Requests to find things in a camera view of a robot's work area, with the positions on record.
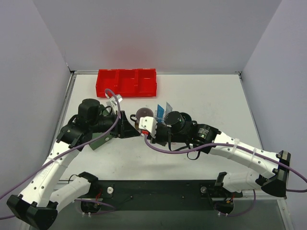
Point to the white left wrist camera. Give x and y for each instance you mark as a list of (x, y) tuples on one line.
[(113, 102)]

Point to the green metal tray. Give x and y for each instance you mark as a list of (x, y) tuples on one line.
[(104, 112)]

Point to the translucent purple cup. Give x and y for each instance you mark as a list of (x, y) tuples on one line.
[(142, 112)]

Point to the white toothpaste tube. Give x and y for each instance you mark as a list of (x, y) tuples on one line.
[(168, 108)]

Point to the red plastic divided bin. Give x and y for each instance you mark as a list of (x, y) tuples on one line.
[(129, 83)]

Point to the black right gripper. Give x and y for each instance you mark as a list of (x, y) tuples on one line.
[(159, 132)]

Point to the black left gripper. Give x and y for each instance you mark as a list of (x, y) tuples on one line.
[(122, 125)]

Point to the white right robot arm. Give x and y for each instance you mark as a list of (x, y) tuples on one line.
[(267, 171)]

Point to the blue toothpaste tube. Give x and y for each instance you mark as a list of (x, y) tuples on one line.
[(160, 112)]

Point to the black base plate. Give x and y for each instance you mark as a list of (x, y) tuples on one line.
[(159, 195)]

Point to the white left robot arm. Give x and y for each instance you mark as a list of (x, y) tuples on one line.
[(39, 204)]

